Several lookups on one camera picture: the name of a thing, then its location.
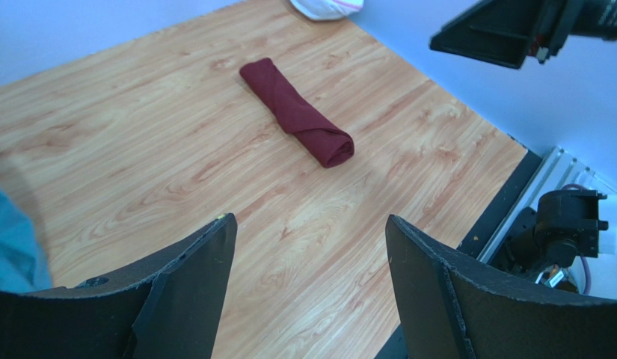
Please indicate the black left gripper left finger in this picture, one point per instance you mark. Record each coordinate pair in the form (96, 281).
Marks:
(166, 305)

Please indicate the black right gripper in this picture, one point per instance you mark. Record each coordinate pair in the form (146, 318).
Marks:
(506, 32)

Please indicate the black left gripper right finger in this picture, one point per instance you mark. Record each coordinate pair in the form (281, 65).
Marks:
(453, 306)

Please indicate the dark red cloth napkin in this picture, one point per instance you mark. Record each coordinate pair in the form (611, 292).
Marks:
(327, 143)

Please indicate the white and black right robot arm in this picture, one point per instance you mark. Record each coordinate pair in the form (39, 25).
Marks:
(551, 242)

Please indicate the blue-grey t-shirt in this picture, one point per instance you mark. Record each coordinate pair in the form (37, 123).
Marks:
(23, 263)

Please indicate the white and pink mesh bag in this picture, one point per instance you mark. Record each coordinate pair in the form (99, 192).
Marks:
(327, 10)

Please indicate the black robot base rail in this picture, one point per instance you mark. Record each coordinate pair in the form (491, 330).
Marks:
(557, 168)

